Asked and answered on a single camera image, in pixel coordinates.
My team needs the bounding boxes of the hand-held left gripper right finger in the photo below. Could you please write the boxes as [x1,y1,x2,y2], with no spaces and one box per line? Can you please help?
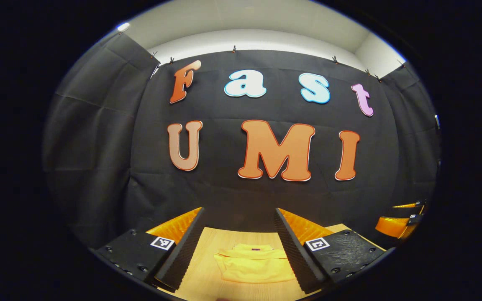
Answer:
[274,208,388,294]

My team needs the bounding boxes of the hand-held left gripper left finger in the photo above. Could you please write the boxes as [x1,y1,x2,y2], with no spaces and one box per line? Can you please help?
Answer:
[95,207,205,293]

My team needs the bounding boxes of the orange T-shirt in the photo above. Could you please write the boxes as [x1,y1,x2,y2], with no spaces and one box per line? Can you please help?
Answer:
[214,244,297,284]

